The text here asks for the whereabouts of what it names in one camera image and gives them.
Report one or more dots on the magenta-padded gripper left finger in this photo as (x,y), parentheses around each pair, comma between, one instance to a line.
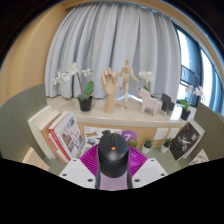
(78,171)

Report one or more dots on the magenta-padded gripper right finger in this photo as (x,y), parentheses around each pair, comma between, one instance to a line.
(148,171)

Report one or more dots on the black computer mouse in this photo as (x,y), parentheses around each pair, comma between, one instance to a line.
(113,156)

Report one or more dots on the white book with photo cover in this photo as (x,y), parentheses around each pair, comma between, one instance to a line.
(71,136)

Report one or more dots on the white sticker sheet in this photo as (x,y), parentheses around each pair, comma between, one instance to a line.
(93,135)

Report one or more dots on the purple round number sticker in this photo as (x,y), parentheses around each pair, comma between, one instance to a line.
(131,135)

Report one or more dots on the beige book with red text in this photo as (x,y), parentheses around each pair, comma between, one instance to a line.
(35,160)

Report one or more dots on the black cover book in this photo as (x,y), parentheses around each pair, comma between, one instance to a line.
(185,140)

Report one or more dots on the tan brown book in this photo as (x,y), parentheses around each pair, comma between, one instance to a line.
(46,133)

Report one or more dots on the colourful sticker card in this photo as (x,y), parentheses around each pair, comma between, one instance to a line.
(200,158)

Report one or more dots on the thin white book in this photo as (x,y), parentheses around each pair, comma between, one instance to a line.
(44,125)

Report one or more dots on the white orchid in black pot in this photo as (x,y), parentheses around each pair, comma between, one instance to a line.
(85,104)
(185,114)

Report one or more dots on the pale pink wooden horse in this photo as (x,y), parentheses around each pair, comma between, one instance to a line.
(148,103)

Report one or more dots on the black wooden horse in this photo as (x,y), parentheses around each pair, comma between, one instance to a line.
(166,104)

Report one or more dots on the white orchid plant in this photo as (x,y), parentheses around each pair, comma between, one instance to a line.
(145,76)

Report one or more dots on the wooden artist mannequin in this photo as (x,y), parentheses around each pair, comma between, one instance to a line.
(126,78)

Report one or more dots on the grey curtain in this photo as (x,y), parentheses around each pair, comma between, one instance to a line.
(110,36)

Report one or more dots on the white wall socket plate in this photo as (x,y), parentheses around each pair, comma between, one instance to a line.
(161,134)
(173,133)

